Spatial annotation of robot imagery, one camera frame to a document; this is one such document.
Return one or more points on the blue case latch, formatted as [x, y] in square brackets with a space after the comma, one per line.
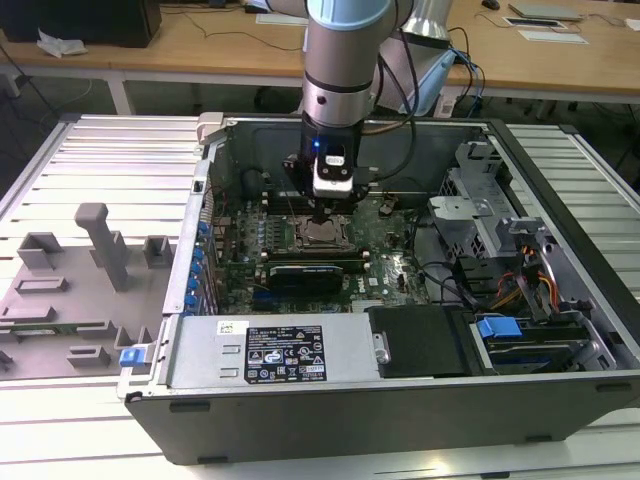
[131, 357]

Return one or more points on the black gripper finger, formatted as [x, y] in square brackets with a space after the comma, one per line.
[297, 172]
[365, 185]

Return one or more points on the blue expansion slot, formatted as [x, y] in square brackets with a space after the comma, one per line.
[262, 300]

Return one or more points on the green motherboard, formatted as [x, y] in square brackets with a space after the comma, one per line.
[380, 270]

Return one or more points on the round coin cell battery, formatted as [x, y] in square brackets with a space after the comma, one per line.
[387, 207]

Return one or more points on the silver disk bay bracket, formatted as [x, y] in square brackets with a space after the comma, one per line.
[547, 250]

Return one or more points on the green RAM stick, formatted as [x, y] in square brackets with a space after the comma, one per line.
[40, 330]

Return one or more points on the perforated silver drive cage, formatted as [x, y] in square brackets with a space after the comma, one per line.
[465, 220]

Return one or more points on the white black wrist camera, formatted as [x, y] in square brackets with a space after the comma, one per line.
[332, 187]

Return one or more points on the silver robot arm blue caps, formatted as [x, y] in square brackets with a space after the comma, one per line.
[340, 50]

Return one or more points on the black computer mouse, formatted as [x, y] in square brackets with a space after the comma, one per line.
[491, 3]

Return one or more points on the white paper sheet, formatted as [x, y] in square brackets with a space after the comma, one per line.
[552, 37]
[280, 18]

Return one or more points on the grey closed laptop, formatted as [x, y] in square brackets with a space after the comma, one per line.
[545, 11]

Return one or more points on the wooden desk white legs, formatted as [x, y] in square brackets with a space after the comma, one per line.
[200, 50]

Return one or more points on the black plastic bay cover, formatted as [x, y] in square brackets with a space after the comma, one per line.
[420, 340]

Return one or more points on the black graphics card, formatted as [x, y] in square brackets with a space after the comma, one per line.
[305, 282]

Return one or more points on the hard disk in blue carrier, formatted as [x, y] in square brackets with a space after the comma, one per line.
[500, 330]

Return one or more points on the CPU socket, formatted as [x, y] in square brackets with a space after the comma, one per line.
[306, 245]

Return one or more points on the black box on desk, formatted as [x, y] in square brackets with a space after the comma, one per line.
[90, 20]

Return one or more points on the dark grey PC case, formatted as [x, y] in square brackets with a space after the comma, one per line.
[350, 425]

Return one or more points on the silver CPU green edge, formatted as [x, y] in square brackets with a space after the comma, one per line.
[322, 233]

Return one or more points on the grey parts rack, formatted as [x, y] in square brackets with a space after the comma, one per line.
[75, 310]

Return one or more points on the silver power supply with label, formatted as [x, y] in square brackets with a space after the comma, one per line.
[200, 350]

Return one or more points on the crumpled white paper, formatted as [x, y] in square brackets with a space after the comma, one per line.
[62, 46]

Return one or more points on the blue card retention clip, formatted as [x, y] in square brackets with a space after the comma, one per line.
[191, 286]
[202, 228]
[198, 255]
[189, 301]
[195, 270]

